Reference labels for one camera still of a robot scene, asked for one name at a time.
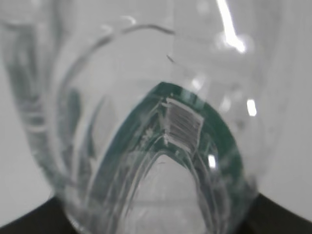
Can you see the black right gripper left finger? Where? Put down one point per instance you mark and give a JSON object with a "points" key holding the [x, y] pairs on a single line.
{"points": [[48, 218]]}

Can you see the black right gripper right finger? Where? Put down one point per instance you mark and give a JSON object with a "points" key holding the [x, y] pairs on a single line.
{"points": [[267, 217]]}

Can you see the clear water bottle green label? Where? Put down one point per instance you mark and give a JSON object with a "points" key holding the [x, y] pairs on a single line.
{"points": [[151, 116]]}

